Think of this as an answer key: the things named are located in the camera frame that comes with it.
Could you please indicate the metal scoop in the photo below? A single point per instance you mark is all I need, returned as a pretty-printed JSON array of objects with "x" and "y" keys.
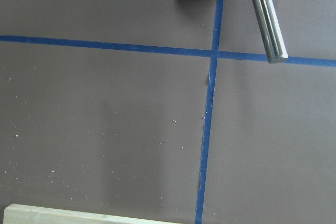
[{"x": 270, "y": 31}]

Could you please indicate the wooden cutting board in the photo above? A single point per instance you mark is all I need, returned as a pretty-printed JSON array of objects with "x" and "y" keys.
[{"x": 18, "y": 213}]

